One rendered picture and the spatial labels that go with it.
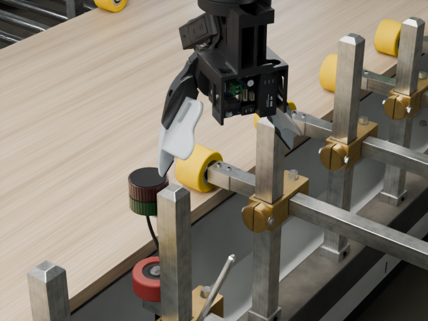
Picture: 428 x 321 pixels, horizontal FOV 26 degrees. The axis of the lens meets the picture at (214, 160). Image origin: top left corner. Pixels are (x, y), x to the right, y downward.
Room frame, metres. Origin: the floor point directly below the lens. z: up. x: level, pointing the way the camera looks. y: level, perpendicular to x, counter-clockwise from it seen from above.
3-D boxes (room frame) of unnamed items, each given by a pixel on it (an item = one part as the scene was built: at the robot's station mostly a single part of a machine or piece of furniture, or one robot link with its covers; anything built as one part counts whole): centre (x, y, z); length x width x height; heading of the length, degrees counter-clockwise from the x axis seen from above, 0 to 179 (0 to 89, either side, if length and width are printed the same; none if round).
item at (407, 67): (1.72, -0.40, 0.89); 0.03 x 0.03 x 0.48; 53
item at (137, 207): (1.15, 0.10, 1.08); 0.06 x 0.06 x 0.02
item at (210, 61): (0.83, -0.02, 1.46); 0.09 x 0.08 x 0.12; 23
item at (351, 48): (1.52, -0.24, 0.94); 0.03 x 0.03 x 0.48; 53
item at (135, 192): (1.15, 0.10, 1.10); 0.06 x 0.06 x 0.02
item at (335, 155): (1.53, -0.26, 0.95); 0.13 x 0.06 x 0.05; 143
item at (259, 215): (1.34, -0.11, 0.95); 0.13 x 0.06 x 0.05; 143
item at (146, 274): (1.19, 0.09, 0.85); 0.08 x 0.08 x 0.11
